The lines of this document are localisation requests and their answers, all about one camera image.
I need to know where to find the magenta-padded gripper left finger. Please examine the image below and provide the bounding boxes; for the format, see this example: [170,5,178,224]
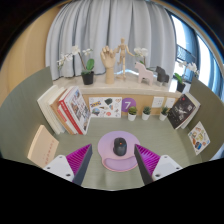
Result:
[43,143,93,186]

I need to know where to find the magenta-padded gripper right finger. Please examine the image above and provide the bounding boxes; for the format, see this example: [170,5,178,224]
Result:
[133,143,183,186]

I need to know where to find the black computer mouse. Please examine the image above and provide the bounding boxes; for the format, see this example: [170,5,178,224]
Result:
[112,136,128,157]

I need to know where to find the purple mouse pad with wrist rest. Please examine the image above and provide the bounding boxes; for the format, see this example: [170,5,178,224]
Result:
[97,130,143,173]

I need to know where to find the beige book with red text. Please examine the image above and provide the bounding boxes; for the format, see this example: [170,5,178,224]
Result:
[27,124,60,169]

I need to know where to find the colourful illustrated card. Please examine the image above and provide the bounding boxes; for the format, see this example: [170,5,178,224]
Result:
[187,120,211,156]

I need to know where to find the small succulent in white pot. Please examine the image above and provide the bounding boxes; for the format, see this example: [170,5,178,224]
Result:
[141,105,152,121]
[158,105,170,122]
[127,105,138,122]

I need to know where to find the black book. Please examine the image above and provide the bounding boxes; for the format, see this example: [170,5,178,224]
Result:
[166,92,202,130]

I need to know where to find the thick white book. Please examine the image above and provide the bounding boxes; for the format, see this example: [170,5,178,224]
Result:
[36,84,66,135]

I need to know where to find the thin white book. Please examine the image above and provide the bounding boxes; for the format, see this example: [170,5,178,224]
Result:
[46,85,69,135]

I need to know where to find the purple round number sign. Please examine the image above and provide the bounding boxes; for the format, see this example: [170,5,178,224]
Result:
[121,97,137,113]

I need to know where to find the white sticker sheet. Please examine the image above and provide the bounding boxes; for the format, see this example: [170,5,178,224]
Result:
[88,96,123,119]

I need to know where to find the white orchid in dark pot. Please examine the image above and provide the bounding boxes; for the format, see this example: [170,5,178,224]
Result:
[173,60,199,93]

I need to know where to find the black wooden horse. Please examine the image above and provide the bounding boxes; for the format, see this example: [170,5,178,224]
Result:
[154,65,171,84]

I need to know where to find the beige ledge with cork front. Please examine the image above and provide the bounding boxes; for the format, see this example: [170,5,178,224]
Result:
[52,74,188,118]

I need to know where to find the white orchid in black pot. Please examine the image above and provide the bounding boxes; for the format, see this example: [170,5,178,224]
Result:
[56,45,96,86]

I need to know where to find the pink wooden horse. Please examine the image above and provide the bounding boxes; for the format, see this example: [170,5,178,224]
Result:
[134,61,155,86]

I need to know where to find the wooden hand model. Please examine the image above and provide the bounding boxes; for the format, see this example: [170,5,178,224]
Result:
[100,45,117,85]

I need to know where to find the white orchid flowers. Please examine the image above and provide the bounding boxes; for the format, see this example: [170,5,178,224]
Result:
[133,47,149,68]

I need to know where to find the wooden artist mannequin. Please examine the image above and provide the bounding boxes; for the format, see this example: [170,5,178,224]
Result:
[114,37,136,81]

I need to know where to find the grey curtain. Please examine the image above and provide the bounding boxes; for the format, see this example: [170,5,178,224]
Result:
[45,0,177,81]

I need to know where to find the window with dark frame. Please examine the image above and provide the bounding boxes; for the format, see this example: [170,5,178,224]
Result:
[169,13,224,98]

